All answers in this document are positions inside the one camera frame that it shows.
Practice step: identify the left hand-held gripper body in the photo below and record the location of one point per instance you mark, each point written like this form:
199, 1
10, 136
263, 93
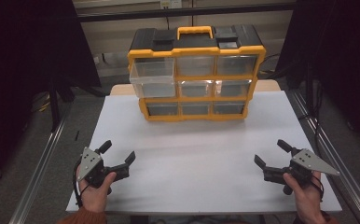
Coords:
89, 161

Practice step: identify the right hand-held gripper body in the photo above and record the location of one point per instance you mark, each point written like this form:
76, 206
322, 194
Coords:
305, 161

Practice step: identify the person's left hand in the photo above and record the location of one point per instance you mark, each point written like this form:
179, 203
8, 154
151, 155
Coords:
94, 196

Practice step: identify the person's right hand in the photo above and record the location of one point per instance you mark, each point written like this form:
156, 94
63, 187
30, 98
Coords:
305, 199

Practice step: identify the small black strip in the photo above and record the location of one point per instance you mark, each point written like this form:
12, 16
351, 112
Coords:
76, 135

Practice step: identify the black stand leg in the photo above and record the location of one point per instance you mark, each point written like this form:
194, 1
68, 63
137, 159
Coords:
54, 105

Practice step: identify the pulled-out clear plastic drawer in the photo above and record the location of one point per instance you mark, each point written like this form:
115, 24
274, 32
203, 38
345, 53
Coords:
153, 76

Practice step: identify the black curtain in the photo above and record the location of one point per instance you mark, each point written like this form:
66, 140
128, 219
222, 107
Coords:
343, 62
19, 62

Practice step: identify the set of closed clear drawers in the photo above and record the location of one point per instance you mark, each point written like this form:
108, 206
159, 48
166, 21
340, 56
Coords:
196, 66

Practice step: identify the yellow and black organizer cabinet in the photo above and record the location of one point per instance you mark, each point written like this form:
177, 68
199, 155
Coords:
196, 42

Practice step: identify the black horizontal bar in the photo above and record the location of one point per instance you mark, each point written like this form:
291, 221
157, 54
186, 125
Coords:
181, 13

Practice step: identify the aluminium frame rail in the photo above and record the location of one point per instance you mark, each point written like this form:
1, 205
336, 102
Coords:
38, 174
339, 155

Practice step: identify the white wall socket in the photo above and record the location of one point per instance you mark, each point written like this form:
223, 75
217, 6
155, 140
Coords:
171, 3

